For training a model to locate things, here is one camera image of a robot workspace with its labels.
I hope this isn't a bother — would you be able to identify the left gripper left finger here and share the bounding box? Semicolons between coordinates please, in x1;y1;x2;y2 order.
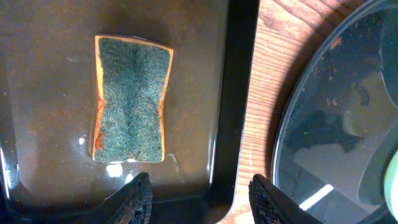
83;172;152;224

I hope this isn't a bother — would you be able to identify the black round tray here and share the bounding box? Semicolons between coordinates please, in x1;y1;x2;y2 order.
271;1;397;223

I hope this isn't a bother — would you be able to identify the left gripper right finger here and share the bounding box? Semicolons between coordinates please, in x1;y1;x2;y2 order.
249;174;322;224

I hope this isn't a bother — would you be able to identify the black rectangular tray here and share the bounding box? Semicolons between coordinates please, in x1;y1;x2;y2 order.
1;1;259;223

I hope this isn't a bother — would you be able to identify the light blue plate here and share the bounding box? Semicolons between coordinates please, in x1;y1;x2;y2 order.
384;152;398;220

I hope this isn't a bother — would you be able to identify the orange green scrub sponge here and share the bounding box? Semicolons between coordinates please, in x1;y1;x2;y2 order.
91;35;174;163

